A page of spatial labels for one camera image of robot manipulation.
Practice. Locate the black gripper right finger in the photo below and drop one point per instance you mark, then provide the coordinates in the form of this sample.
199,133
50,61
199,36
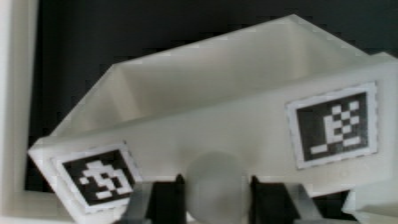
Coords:
282,205

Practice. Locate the white drawer box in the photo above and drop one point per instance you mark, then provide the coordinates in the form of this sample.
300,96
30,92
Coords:
371,203
270,93

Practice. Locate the white rear drawer box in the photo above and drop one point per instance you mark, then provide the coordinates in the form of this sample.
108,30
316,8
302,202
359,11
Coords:
371,203

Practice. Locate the white front drawer box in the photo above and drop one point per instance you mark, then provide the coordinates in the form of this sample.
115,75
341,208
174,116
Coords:
270,93

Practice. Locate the white left fence block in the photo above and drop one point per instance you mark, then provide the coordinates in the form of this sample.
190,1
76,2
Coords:
26,207

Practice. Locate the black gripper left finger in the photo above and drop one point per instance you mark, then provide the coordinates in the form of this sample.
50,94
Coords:
156,206

